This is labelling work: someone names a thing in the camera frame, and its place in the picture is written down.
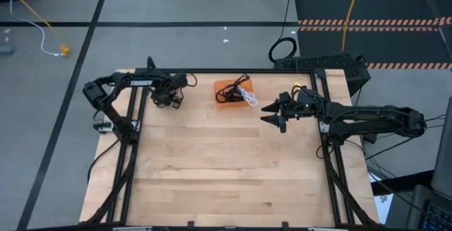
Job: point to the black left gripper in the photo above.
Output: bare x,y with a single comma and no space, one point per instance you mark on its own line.
169,86

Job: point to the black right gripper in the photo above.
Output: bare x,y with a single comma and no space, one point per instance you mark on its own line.
305,109

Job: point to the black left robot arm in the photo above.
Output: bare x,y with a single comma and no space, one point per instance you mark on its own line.
120,81

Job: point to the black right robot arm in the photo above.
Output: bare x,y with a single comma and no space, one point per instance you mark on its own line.
374,118

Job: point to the orange plastic bin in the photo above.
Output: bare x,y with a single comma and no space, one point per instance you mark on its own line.
221,104

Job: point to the black hazard striped floor mat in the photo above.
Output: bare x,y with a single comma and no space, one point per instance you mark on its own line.
370,8

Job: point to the white paper sheet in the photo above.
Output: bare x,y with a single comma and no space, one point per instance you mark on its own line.
383,208

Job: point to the grey monitor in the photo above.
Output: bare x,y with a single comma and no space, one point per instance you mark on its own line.
445,153

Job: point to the black keyboard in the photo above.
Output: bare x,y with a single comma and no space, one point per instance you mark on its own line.
438,220

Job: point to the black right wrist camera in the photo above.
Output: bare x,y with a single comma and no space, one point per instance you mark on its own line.
286,99

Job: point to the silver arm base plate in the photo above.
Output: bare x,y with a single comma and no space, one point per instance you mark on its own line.
323,126
102,126

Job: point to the black aluminium table frame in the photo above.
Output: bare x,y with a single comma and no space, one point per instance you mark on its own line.
247,71

